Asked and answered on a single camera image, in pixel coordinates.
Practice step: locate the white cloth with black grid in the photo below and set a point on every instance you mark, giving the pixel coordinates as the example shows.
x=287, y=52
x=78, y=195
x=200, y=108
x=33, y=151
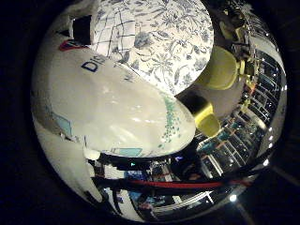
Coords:
x=117, y=31

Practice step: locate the yellow-green chair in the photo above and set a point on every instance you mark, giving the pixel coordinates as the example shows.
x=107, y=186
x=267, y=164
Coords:
x=206, y=120
x=222, y=70

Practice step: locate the blue floral white tablecloth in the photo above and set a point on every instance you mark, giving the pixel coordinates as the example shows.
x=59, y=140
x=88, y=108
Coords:
x=175, y=43

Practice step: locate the dark shelving rack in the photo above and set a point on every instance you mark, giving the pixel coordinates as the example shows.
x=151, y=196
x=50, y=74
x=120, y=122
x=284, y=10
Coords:
x=250, y=118

